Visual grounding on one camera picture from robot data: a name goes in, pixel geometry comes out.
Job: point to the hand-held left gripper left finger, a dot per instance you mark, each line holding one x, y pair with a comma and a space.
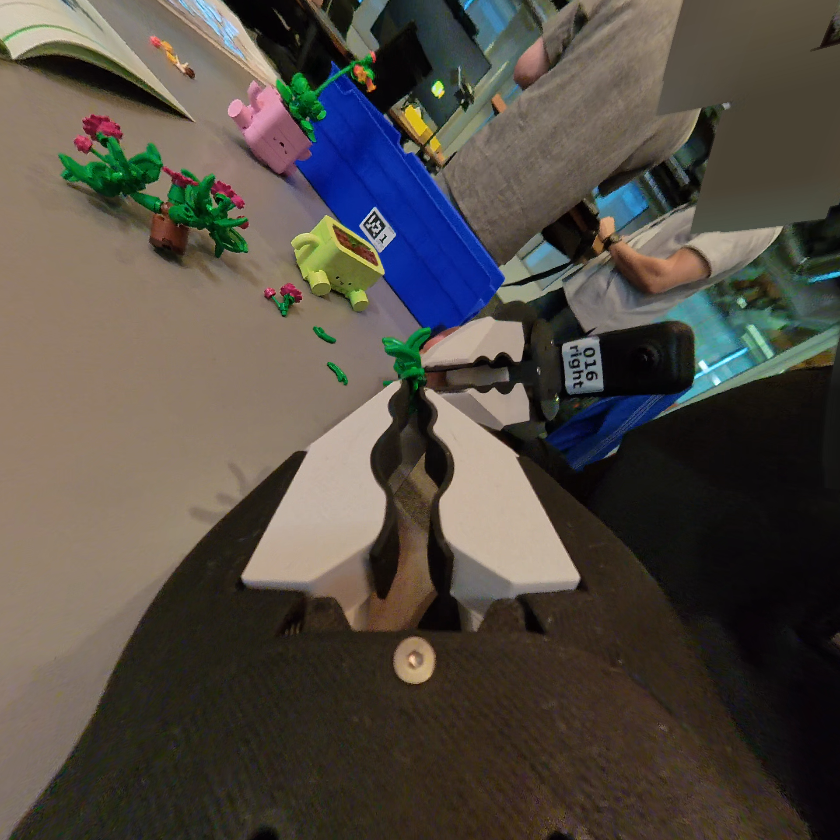
315, 525

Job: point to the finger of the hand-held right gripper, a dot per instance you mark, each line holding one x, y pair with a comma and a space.
485, 341
505, 410

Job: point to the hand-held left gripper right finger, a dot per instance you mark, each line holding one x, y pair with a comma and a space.
512, 525

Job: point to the green toy leaf stem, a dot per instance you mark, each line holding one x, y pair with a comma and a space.
407, 358

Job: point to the single green toy leaf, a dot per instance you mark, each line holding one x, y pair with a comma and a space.
323, 334
337, 373

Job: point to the pink toy flower sprig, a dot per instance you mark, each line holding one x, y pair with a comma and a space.
289, 293

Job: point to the person's right hand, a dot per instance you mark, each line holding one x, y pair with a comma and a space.
436, 341

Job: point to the blue cloth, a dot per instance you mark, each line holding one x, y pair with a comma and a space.
604, 426

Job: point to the blue plastic bin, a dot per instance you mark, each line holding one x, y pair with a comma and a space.
407, 197

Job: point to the lime toy brick pot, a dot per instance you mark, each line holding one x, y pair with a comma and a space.
334, 262

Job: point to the black office chair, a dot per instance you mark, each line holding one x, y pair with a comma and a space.
407, 59

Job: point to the pink toy pot with plant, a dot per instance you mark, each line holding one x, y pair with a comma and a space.
272, 131

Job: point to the small black monitor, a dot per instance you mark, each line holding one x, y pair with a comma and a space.
453, 33

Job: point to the green plant with pink flowers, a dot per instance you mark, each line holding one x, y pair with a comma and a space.
190, 210

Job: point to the large printed sheet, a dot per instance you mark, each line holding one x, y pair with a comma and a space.
223, 33

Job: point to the small orange toy piece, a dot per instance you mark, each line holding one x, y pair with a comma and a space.
172, 56

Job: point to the open instruction booklet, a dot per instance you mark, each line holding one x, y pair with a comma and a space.
79, 39

